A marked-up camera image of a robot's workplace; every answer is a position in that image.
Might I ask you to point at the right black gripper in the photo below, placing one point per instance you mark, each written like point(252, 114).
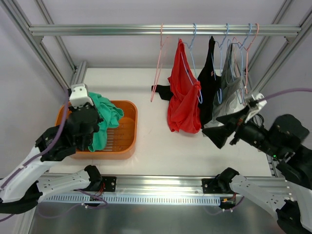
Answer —
point(234, 129)

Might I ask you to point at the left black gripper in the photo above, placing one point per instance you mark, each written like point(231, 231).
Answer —
point(86, 113)

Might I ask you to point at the green tank top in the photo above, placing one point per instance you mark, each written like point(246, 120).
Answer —
point(111, 116)

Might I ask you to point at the red tank top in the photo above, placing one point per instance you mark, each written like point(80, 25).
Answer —
point(183, 111)

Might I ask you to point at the blue wire hanger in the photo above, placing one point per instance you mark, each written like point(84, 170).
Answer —
point(190, 47)

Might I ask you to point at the pink wire hanger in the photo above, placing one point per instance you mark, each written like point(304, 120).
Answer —
point(159, 65)

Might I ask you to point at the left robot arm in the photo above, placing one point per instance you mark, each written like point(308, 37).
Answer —
point(24, 188)

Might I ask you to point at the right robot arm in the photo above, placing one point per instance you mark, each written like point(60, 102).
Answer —
point(282, 142)

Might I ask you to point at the grey tank top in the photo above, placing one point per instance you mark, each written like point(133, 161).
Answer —
point(226, 94)

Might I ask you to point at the blue hanger under black top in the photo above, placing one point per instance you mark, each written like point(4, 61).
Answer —
point(220, 46)

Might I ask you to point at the black tank top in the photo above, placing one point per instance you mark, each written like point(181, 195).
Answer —
point(204, 78)

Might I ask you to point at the pink hanger far right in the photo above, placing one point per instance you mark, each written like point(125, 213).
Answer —
point(247, 49)

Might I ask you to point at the orange plastic basket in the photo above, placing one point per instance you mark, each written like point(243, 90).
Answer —
point(121, 140)

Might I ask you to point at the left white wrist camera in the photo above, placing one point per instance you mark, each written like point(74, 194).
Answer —
point(79, 96)

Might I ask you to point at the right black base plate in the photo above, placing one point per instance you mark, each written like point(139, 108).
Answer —
point(210, 186)

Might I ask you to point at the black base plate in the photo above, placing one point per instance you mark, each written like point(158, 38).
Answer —
point(108, 184)
point(210, 186)

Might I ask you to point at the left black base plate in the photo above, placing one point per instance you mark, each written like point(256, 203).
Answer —
point(108, 184)

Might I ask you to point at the aluminium front rail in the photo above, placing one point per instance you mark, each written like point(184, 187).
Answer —
point(187, 185)

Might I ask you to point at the aluminium hanging rail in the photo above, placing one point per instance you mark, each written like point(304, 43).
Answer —
point(166, 29)

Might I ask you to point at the white slotted cable duct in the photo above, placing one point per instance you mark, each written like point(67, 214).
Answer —
point(138, 199)

